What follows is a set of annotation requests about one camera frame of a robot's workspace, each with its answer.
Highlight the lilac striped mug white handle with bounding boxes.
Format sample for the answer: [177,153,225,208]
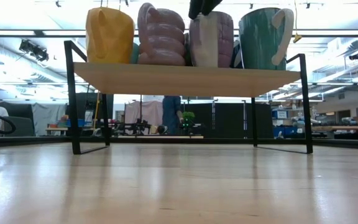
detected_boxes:
[188,11,235,68]

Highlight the lilac ribbed mug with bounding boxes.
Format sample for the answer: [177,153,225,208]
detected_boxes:
[136,2,186,67]

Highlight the teal mug white interior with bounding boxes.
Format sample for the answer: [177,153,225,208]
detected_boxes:
[238,7,295,71]

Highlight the light blue mug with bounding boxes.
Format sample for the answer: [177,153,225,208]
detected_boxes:
[131,42,140,65]

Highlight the yellow mug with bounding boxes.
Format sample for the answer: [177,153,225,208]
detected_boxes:
[85,6,135,65]

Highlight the wooden rack black metal legs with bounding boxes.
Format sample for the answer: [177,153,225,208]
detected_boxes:
[63,40,314,156]

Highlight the green plant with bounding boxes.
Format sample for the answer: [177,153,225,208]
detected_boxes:
[181,111,196,128]

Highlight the pink cloth cover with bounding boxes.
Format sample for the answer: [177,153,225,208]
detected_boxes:
[124,100,164,126]

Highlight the black background robot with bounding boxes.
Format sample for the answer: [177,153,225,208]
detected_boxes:
[112,119,157,137]

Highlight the black panel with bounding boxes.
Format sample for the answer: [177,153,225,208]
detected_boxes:
[75,92,114,138]

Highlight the cluttered storage shelf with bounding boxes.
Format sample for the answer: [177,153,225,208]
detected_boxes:
[271,108,318,139]

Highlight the low table with colourful items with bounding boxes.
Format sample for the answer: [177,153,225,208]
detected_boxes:
[45,114,74,136]

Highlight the wooden workbench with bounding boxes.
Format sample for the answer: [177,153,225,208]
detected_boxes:
[311,116,358,141]

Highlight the grey cloth cover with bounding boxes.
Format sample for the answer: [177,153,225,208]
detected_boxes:
[31,103,68,136]

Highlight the dark office chair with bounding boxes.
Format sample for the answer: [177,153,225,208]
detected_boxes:
[0,102,36,138]

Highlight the yellow hanging cord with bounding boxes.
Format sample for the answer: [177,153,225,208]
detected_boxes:
[292,0,303,44]

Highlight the black partition wall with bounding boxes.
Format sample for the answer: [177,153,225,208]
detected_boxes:
[183,102,275,139]

